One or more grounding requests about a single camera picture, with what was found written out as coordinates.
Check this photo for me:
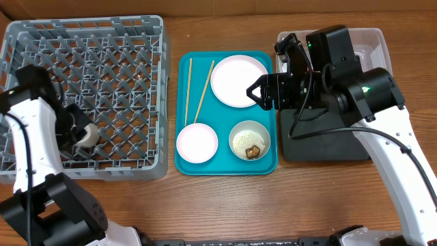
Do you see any brown food chunk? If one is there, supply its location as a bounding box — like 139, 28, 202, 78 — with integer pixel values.
245, 145, 262, 160

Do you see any black waste tray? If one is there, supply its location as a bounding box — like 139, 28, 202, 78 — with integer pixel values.
279, 108, 369, 161

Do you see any grey-green bowl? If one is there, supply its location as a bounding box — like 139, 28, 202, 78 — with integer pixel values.
229, 120, 271, 161

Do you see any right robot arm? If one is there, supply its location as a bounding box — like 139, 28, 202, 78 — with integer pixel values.
246, 25, 436, 245

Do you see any white cup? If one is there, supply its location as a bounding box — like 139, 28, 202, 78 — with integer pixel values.
75, 123, 100, 148

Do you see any teal plastic tray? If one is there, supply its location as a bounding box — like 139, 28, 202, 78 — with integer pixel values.
175, 51, 279, 176

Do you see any black bar at table edge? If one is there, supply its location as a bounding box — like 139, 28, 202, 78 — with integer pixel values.
141, 236, 330, 246

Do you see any grey plastic dish rack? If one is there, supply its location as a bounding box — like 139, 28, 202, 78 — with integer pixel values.
1, 15, 170, 181

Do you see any wooden chopstick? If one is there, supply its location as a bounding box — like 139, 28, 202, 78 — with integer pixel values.
184, 57, 193, 126
194, 60, 215, 123

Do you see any large white plate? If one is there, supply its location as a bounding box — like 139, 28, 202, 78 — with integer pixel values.
211, 55, 268, 108

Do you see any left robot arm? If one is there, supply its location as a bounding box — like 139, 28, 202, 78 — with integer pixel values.
1, 65, 150, 246

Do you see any small pink plate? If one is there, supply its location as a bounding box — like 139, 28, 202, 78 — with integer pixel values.
176, 123, 219, 164

